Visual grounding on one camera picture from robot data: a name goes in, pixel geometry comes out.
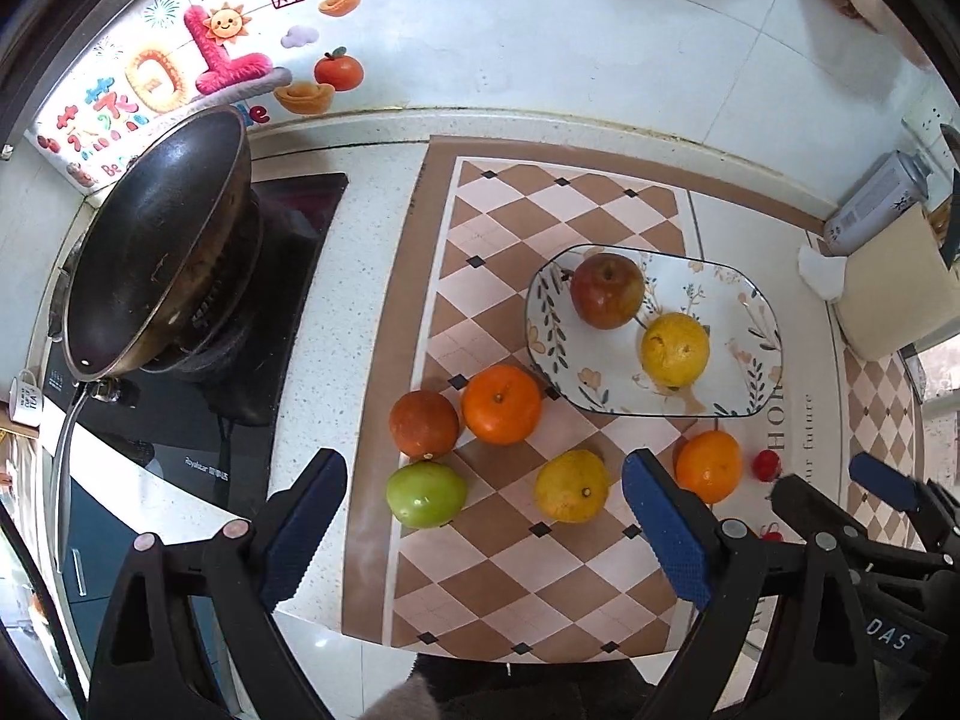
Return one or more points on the silver spray can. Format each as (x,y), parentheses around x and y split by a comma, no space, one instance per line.
(877,199)

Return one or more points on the white mug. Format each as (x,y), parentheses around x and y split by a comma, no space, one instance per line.
(26,397)

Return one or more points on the white floral plate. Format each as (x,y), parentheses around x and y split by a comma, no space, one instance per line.
(720,300)

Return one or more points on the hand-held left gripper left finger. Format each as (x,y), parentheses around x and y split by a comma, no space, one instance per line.
(300,521)

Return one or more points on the black wok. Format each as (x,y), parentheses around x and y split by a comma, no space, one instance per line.
(150,240)

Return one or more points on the large colourful wall sticker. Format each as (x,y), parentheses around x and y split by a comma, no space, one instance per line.
(217,67)

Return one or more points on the grey fuzzy slipper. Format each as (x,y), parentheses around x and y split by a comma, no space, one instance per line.
(405,697)

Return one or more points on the green apple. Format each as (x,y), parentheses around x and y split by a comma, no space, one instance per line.
(426,493)

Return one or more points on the orange fruit wall sticker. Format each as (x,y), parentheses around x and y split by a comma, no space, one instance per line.
(339,69)

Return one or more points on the yellow citrus fruit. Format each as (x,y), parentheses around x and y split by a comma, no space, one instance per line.
(570,486)
(675,349)

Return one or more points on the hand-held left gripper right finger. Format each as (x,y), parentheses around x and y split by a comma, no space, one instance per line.
(667,532)

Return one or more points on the dark red orange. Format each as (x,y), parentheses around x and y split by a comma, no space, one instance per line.
(424,424)

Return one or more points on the red apple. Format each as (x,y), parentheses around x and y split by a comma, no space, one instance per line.
(607,291)

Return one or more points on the white tissue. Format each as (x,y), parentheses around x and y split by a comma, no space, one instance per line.
(821,274)

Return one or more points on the black range hood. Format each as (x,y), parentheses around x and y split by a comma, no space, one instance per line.
(90,30)

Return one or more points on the purple cloud wall sticker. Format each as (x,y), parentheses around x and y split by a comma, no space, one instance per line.
(300,36)

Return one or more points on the dark floor rug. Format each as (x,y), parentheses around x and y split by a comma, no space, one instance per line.
(540,690)

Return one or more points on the cream utensil holder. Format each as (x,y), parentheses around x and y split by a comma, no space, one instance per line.
(892,300)

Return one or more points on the black glass cooktop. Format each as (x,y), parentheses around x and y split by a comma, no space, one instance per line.
(210,465)

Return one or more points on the orange tangerine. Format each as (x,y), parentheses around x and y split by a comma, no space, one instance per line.
(501,403)
(709,465)

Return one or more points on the white wall socket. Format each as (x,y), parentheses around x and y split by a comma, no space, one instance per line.
(926,116)

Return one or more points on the brown checkered kitchen mat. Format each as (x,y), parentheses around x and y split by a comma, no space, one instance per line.
(525,577)

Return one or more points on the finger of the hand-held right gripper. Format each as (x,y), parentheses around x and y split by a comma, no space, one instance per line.
(885,480)
(806,502)

